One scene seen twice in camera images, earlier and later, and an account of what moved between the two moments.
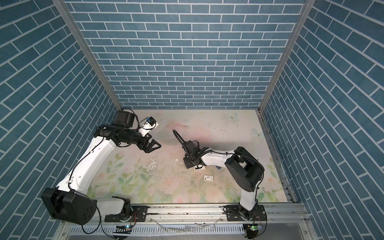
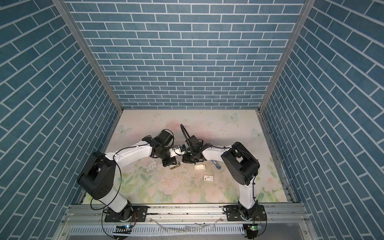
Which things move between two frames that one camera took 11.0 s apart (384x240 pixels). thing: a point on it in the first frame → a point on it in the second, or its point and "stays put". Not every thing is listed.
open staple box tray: (199, 166) stays put
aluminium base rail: (284, 221) stays put
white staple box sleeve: (209, 178) stays put
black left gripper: (147, 150) → (171, 161)
